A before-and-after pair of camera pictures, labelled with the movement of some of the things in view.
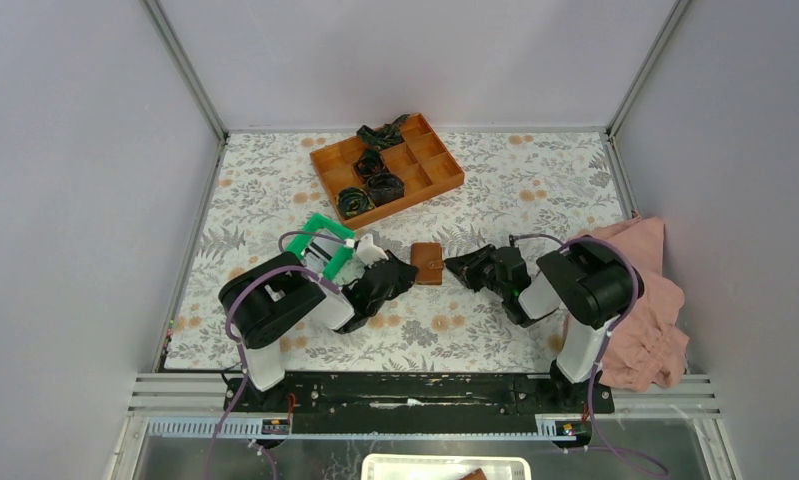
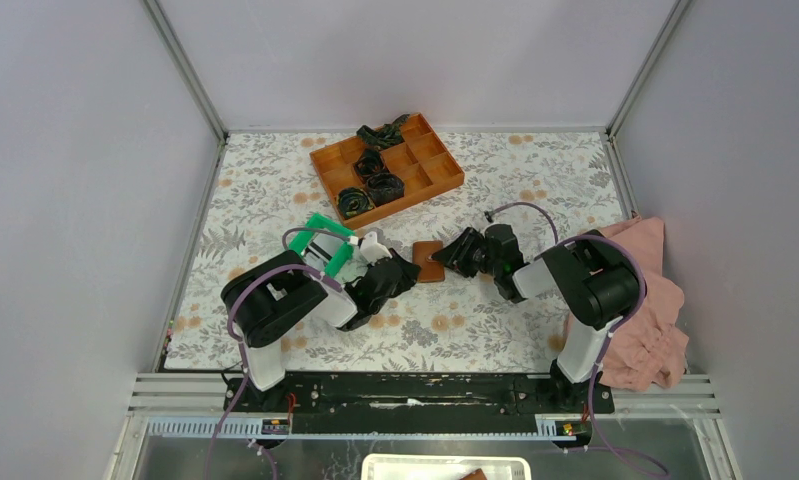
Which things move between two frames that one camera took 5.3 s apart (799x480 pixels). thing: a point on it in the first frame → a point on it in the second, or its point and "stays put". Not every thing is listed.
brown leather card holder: (428, 257) stays put
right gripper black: (466, 266) → (455, 255)
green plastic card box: (325, 256) stays put
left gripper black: (405, 278) stays put
